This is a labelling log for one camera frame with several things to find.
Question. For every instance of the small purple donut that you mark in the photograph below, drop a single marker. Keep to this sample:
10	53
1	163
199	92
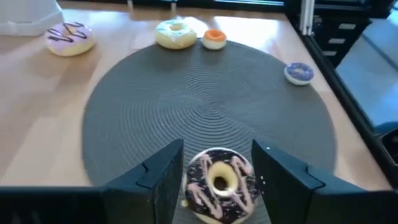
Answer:
299	73

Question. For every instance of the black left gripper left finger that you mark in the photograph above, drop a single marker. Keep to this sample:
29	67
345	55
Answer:
155	186

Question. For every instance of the small orange donut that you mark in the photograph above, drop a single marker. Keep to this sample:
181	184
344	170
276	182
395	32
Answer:
214	39

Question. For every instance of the chocolate donut with pink drizzle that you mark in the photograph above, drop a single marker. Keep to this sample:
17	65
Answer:
199	199

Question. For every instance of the white box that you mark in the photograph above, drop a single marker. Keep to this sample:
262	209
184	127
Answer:
28	15

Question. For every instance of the black slotted equipment box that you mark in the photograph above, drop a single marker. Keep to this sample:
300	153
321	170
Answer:
339	37

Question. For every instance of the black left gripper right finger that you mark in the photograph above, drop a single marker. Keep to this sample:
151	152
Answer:
289	193

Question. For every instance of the white glazed donut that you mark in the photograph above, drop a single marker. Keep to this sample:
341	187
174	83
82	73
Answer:
175	37

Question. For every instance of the silver aluminium bracket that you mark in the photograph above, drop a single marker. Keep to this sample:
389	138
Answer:
307	17

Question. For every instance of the round grey woven placemat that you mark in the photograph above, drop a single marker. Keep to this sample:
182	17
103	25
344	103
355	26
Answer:
202	102

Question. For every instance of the pink donut with chocolate stripes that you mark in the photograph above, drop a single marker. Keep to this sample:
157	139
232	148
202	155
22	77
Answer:
70	42

